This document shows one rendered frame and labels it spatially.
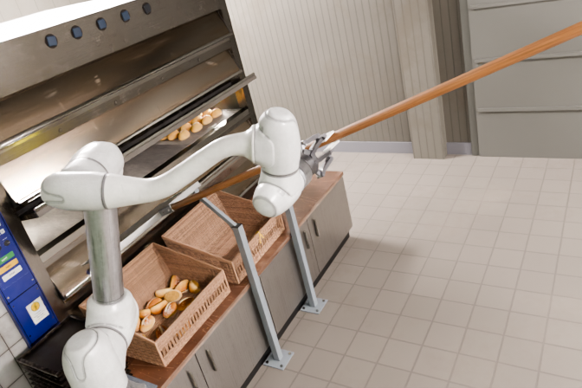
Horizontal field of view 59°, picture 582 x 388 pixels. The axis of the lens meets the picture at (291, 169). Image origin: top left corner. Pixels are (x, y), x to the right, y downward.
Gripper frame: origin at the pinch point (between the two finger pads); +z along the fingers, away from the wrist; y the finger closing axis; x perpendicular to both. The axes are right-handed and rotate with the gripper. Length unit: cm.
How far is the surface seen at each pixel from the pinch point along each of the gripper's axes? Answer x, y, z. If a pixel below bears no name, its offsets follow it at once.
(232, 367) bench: -133, 95, 8
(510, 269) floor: -33, 160, 152
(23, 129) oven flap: -128, -62, -13
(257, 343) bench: -135, 99, 31
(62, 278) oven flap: -156, 5, -25
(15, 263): -146, -15, -43
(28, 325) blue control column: -156, 12, -50
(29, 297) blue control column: -152, 2, -44
